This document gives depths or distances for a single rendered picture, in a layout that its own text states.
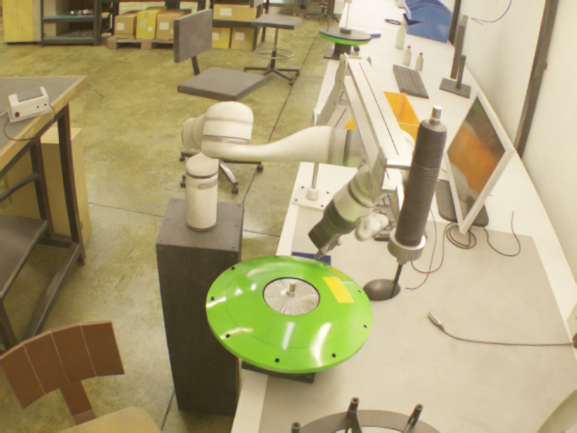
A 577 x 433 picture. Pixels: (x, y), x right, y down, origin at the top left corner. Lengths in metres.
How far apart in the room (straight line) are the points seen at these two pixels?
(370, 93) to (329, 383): 0.56
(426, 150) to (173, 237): 1.01
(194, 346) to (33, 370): 0.71
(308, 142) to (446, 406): 0.60
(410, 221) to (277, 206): 2.58
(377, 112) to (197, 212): 0.76
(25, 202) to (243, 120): 2.10
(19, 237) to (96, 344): 1.46
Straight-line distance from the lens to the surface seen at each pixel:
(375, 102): 0.91
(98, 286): 2.67
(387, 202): 1.59
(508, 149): 1.41
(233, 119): 0.97
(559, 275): 1.61
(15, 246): 2.59
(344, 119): 1.23
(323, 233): 1.11
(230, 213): 1.61
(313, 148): 0.95
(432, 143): 0.62
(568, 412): 0.52
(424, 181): 0.64
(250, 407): 1.01
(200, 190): 1.46
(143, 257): 2.81
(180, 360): 1.84
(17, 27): 7.90
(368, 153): 0.86
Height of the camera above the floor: 1.75
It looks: 34 degrees down
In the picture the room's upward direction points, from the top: 8 degrees clockwise
